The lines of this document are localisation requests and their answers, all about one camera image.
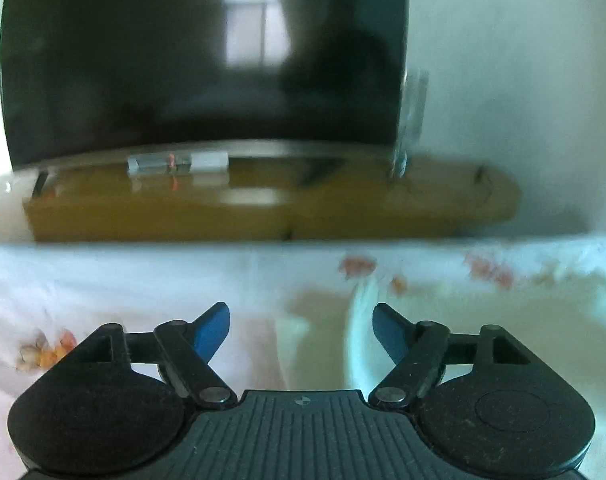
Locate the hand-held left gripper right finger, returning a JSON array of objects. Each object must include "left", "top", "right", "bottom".
[{"left": 368, "top": 302, "right": 538, "bottom": 411}]

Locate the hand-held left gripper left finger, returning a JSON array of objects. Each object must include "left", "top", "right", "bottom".
[{"left": 68, "top": 302, "right": 239, "bottom": 411}]

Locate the white knit sweater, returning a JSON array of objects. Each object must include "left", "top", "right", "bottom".
[{"left": 345, "top": 272, "right": 606, "bottom": 392}]

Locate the floral bed sheet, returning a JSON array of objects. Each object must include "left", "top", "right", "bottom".
[{"left": 0, "top": 232, "right": 606, "bottom": 478}]

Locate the wooden television cabinet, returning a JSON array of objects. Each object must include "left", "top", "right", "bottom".
[{"left": 23, "top": 152, "right": 524, "bottom": 244}]

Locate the silver set-top box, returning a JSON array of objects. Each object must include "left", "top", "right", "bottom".
[{"left": 127, "top": 150, "right": 230, "bottom": 177}]

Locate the black flat television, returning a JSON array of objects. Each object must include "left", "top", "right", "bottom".
[{"left": 0, "top": 0, "right": 412, "bottom": 172}]

